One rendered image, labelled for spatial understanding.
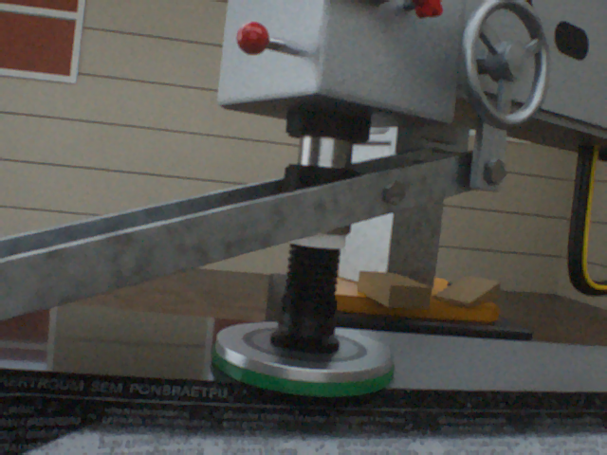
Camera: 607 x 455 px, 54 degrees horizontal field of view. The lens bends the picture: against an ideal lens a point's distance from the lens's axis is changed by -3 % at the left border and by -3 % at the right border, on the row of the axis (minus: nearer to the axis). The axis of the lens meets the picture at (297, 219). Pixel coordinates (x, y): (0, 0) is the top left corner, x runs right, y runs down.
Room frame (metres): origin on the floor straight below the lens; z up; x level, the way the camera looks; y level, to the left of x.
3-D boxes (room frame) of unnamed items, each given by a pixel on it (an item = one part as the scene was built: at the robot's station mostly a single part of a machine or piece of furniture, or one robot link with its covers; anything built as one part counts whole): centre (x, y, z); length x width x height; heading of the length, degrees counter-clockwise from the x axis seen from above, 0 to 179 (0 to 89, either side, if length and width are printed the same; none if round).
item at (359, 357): (0.72, -0.02, 0.82); 0.21 x 0.21 x 0.01
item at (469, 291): (1.52, -0.45, 0.80); 0.20 x 0.10 x 0.05; 142
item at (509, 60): (0.69, -0.19, 1.18); 0.15 x 0.10 x 0.15; 124
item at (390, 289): (1.41, -0.24, 0.81); 0.20 x 0.10 x 0.05; 14
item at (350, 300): (1.66, -0.26, 0.76); 0.49 x 0.49 x 0.05; 6
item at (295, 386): (0.72, -0.02, 0.82); 0.22 x 0.22 x 0.04
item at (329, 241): (0.72, -0.02, 0.97); 0.07 x 0.07 x 0.04
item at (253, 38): (0.59, 0.04, 1.15); 0.08 x 0.03 x 0.03; 124
